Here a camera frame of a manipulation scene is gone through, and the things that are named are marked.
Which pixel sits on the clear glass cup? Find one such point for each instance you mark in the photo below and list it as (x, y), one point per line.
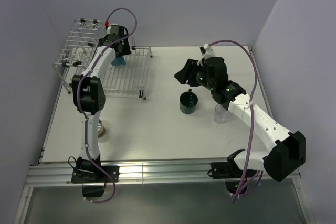
(221, 115)

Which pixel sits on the blue ceramic mug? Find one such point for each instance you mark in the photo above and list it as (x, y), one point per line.
(119, 61)

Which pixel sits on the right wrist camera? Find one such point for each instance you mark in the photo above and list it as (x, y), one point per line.
(207, 52)

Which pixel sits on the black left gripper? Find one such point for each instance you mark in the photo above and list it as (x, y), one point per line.
(126, 49)

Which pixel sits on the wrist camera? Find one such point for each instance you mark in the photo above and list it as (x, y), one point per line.
(106, 29)
(207, 52)

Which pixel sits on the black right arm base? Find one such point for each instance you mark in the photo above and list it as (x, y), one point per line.
(228, 170)

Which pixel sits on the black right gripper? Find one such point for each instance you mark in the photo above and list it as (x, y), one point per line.
(188, 71)

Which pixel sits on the aluminium mounting rail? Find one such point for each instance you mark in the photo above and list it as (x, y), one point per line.
(56, 174)

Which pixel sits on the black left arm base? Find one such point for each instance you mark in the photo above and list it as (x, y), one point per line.
(85, 172)

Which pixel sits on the dark green patterned mug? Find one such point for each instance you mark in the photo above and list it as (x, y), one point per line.
(188, 102)

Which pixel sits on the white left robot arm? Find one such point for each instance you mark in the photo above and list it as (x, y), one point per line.
(89, 97)

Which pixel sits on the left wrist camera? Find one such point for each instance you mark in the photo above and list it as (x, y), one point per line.
(106, 29)

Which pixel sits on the white wire dish rack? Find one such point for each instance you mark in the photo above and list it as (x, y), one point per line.
(79, 49)

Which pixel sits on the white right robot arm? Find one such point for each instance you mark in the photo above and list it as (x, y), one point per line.
(286, 150)

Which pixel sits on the cream steel cup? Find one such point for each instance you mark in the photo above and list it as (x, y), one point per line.
(101, 129)

